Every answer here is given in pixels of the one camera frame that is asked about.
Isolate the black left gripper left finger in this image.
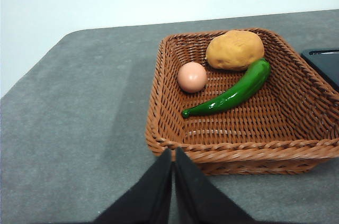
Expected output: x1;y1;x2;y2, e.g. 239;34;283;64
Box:
93;149;175;224

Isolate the green chili pepper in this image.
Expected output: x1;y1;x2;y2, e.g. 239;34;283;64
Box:
182;58;272;119

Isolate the brown wicker basket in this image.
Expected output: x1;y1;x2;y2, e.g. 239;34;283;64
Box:
145;27;339;177

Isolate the black rectangular tray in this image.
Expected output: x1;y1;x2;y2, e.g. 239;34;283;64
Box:
300;48;339;91

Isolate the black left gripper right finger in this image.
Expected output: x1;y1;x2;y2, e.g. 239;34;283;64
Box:
173;146;253;224

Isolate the pink egg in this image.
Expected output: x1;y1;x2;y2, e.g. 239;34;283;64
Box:
177;62;208;93

